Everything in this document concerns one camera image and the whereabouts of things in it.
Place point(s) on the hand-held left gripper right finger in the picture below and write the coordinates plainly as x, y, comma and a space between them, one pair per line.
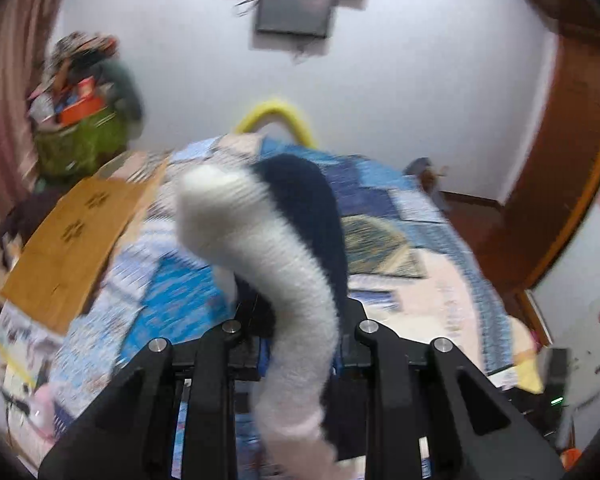
360, 347

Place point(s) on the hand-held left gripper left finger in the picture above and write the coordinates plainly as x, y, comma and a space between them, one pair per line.
240, 347

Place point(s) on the white fuzzy sock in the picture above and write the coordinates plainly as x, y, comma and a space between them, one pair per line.
285, 270

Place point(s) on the pile of mixed clothes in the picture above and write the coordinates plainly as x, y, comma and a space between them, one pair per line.
80, 52

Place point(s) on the white cabinet with stickers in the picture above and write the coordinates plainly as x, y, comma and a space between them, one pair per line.
597, 340

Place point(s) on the blue patchwork bedspread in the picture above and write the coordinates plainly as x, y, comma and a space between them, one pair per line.
410, 230

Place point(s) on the pink cloth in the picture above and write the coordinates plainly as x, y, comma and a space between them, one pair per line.
42, 402

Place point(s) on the brown wooden door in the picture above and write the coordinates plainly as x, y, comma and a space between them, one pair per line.
565, 170

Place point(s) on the yellow foam tube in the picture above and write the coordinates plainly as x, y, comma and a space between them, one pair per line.
275, 110

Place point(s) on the dark cloth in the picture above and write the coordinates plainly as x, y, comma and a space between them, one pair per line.
20, 220

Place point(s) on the green patterned storage bag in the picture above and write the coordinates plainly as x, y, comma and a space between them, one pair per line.
75, 142

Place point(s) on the grey plush toy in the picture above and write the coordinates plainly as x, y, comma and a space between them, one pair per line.
127, 90

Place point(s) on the orange box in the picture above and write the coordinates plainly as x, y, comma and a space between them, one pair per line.
82, 110

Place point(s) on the pink striped curtain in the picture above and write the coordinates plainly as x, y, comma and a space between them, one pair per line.
10, 85

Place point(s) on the small black wall monitor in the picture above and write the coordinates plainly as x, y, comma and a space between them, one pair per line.
295, 10

